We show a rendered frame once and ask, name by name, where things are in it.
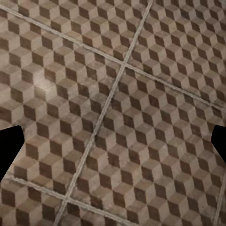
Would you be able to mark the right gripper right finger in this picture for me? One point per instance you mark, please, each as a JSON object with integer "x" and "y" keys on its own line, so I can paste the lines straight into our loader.
{"x": 218, "y": 139}

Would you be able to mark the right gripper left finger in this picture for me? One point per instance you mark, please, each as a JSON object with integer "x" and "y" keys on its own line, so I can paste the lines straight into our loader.
{"x": 11, "y": 141}

